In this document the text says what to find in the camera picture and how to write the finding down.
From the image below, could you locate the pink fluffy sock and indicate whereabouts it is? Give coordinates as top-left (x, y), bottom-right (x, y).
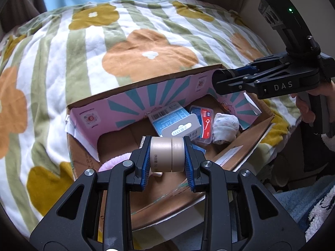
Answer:
top-left (98, 152), bottom-right (131, 172)

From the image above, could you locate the clear floss pick case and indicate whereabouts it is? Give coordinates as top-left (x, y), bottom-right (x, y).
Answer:
top-left (190, 105), bottom-right (214, 145)

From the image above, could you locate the blue white carton box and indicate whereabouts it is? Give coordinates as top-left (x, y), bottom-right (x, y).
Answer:
top-left (148, 102), bottom-right (202, 140)

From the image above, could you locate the grey white sock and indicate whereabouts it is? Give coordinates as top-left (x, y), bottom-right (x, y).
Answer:
top-left (212, 113), bottom-right (240, 145)

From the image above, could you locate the small black jar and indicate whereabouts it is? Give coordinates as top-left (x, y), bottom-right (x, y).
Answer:
top-left (212, 69), bottom-right (235, 95)

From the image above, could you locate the small dark blue box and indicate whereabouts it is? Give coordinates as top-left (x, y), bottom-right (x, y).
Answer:
top-left (192, 144), bottom-right (206, 154)

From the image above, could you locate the white patterned tissue pack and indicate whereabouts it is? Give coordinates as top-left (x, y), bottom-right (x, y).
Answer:
top-left (149, 172), bottom-right (163, 177)

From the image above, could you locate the person's right hand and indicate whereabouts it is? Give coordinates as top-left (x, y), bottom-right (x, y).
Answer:
top-left (291, 81), bottom-right (334, 124)

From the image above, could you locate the open cardboard box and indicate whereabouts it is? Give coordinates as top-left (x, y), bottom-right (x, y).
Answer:
top-left (66, 65), bottom-right (274, 230)

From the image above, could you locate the green striped floral blanket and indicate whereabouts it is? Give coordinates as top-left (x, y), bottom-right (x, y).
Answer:
top-left (1, 0), bottom-right (300, 239)

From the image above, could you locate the left brown curtain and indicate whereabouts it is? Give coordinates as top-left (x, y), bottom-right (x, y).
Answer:
top-left (1, 0), bottom-right (46, 33)

